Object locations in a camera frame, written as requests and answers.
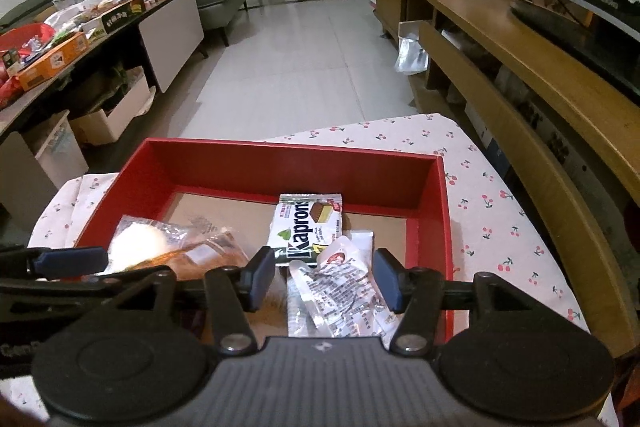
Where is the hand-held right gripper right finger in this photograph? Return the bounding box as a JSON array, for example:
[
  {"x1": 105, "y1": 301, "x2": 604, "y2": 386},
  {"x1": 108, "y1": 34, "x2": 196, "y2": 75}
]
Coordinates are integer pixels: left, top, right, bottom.
[{"x1": 374, "y1": 248, "x2": 591, "y2": 354}]

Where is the wooden television cabinet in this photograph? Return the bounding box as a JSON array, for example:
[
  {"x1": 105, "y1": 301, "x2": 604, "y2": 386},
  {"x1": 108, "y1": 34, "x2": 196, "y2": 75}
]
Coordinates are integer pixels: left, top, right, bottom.
[{"x1": 372, "y1": 0, "x2": 640, "y2": 358}]

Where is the white storage bin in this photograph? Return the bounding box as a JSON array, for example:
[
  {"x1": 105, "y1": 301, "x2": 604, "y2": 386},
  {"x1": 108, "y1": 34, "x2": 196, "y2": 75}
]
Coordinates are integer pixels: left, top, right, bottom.
[{"x1": 32, "y1": 109, "x2": 91, "y2": 188}]

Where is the dark side table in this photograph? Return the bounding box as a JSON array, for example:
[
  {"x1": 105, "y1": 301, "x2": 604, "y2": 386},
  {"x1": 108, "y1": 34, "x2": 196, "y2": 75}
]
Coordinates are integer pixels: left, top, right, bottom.
[{"x1": 0, "y1": 0, "x2": 206, "y2": 218}]

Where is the clear packet with pale cake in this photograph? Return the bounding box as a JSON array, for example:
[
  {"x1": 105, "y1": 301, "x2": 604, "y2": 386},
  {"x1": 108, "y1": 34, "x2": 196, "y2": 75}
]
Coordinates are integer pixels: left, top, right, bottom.
[{"x1": 107, "y1": 215, "x2": 201, "y2": 274}]

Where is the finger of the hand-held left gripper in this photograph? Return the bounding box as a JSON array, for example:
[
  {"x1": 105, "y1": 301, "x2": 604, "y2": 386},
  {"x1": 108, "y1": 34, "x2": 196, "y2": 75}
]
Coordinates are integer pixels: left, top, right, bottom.
[
  {"x1": 0, "y1": 246, "x2": 110, "y2": 280},
  {"x1": 0, "y1": 278, "x2": 114, "y2": 306}
]

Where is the white green wafer packet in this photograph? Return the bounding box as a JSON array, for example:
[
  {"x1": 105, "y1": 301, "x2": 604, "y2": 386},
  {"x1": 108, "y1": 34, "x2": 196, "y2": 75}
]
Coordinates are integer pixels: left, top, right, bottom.
[{"x1": 265, "y1": 193, "x2": 346, "y2": 268}]

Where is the red plastic bag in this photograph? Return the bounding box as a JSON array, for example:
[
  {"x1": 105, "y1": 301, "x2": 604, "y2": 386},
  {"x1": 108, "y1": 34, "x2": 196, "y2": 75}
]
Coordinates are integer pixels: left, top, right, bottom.
[{"x1": 0, "y1": 23, "x2": 56, "y2": 108}]

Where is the black yellow box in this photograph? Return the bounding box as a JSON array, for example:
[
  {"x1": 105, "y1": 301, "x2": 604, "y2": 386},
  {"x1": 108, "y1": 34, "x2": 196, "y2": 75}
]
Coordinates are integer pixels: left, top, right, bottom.
[{"x1": 87, "y1": 0, "x2": 147, "y2": 38}]

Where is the red cardboard box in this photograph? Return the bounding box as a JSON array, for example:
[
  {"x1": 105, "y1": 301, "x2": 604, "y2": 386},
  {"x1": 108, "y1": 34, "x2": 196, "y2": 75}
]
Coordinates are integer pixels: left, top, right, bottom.
[{"x1": 75, "y1": 138, "x2": 455, "y2": 343}]

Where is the curved television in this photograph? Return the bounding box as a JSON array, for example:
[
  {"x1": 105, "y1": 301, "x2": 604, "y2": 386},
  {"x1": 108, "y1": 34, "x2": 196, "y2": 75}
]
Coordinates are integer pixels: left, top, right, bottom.
[{"x1": 487, "y1": 0, "x2": 640, "y2": 102}]

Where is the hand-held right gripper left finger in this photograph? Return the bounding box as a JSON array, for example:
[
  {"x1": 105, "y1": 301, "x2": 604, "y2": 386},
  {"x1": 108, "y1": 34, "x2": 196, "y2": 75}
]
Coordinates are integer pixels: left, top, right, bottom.
[{"x1": 45, "y1": 246, "x2": 277, "y2": 354}]

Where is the crinkled silver snack packet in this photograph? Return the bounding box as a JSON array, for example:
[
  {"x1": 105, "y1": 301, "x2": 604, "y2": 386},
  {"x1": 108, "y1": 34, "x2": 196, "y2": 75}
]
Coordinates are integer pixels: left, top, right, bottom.
[{"x1": 286, "y1": 231, "x2": 401, "y2": 339}]

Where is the grey sofa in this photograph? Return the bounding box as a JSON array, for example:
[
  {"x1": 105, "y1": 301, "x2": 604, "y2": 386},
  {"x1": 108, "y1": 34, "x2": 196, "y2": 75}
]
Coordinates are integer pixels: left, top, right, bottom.
[{"x1": 192, "y1": 0, "x2": 248, "y2": 46}]

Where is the pile of assorted packets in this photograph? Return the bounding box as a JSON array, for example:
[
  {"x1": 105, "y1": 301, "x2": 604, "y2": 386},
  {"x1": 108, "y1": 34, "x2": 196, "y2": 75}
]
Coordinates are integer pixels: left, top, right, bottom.
[{"x1": 45, "y1": 0, "x2": 131, "y2": 32}]

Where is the orange flat box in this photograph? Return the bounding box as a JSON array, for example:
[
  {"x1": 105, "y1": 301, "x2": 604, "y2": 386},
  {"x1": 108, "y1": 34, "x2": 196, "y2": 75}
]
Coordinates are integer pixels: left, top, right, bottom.
[{"x1": 17, "y1": 32, "x2": 90, "y2": 90}]

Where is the cherry-print tablecloth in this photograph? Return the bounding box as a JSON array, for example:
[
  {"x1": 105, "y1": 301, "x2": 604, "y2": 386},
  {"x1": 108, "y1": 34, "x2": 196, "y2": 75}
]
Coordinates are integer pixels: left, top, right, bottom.
[{"x1": 0, "y1": 112, "x2": 591, "y2": 427}]

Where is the silver foil bag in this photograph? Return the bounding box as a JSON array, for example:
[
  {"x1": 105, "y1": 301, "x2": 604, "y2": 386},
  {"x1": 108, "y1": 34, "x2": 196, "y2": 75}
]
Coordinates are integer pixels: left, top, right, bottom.
[{"x1": 394, "y1": 21, "x2": 431, "y2": 75}]

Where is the white storage box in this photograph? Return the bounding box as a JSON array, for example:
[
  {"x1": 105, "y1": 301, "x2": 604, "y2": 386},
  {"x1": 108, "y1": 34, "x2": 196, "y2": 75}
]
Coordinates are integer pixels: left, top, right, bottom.
[{"x1": 70, "y1": 67, "x2": 157, "y2": 145}]

